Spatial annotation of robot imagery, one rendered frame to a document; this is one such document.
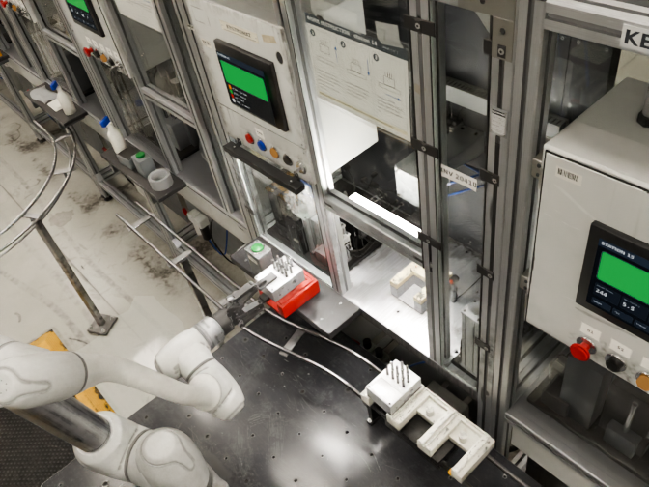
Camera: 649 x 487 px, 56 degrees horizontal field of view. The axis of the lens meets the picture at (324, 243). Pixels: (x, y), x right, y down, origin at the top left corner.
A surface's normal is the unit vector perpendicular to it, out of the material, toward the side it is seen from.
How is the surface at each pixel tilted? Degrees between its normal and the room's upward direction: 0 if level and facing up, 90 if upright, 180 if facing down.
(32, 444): 0
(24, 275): 0
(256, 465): 0
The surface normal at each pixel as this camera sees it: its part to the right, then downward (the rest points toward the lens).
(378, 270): -0.15, -0.71
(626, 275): -0.73, 0.55
